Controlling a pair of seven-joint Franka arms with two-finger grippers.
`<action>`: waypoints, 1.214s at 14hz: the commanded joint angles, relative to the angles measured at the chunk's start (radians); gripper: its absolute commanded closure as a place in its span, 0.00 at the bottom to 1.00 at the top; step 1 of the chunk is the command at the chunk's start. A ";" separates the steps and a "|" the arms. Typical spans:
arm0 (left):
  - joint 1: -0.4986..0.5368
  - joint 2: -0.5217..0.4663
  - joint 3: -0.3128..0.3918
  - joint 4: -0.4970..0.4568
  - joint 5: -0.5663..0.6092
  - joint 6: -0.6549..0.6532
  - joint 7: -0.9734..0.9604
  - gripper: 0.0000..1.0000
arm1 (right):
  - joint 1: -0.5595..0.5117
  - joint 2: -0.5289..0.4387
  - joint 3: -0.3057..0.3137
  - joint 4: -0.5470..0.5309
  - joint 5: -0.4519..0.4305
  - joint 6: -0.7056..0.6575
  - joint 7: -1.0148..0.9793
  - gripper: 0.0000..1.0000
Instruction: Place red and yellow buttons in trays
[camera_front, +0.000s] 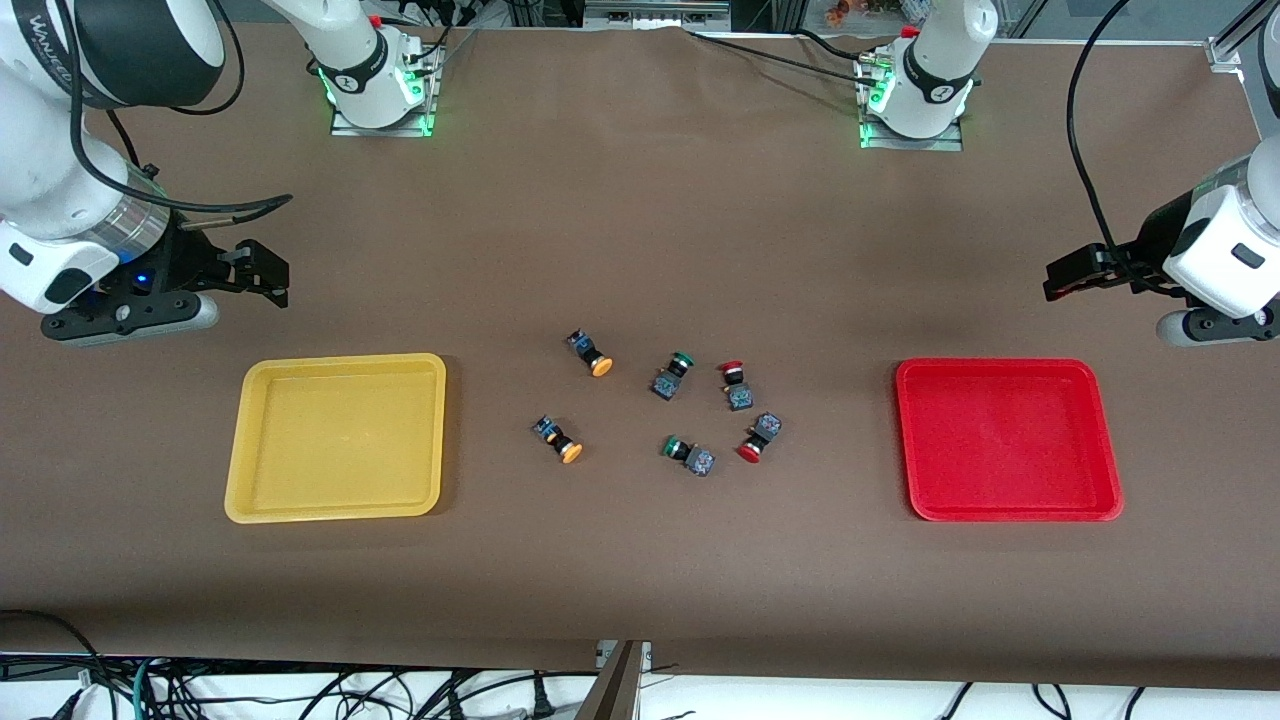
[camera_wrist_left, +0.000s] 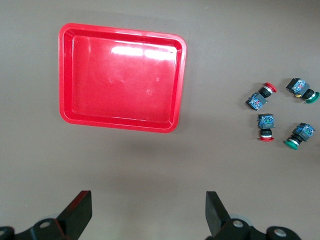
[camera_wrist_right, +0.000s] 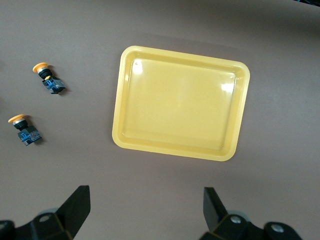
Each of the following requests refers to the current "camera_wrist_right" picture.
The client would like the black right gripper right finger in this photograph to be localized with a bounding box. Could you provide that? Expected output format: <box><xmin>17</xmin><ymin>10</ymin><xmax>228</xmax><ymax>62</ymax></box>
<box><xmin>199</xmin><ymin>186</ymin><xmax>303</xmax><ymax>240</ymax></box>

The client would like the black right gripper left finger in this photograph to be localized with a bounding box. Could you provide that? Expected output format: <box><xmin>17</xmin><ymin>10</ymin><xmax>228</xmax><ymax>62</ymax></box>
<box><xmin>0</xmin><ymin>185</ymin><xmax>91</xmax><ymax>240</ymax></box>

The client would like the yellow push button with tag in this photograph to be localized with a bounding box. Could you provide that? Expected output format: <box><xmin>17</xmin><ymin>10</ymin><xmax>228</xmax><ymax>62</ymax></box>
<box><xmin>32</xmin><ymin>62</ymin><xmax>67</xmax><ymax>95</ymax></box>

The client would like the yellow mushroom push button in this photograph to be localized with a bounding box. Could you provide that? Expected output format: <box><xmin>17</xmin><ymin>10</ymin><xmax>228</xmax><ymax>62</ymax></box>
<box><xmin>7</xmin><ymin>113</ymin><xmax>43</xmax><ymax>147</ymax></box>

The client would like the brown table cover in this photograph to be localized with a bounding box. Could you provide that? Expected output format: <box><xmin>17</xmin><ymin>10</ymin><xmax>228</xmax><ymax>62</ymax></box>
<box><xmin>0</xmin><ymin>0</ymin><xmax>320</xmax><ymax>240</ymax></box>

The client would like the yellow plastic tray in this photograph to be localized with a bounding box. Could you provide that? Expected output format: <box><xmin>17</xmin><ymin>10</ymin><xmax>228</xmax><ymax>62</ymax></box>
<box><xmin>111</xmin><ymin>45</ymin><xmax>251</xmax><ymax>162</ymax></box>

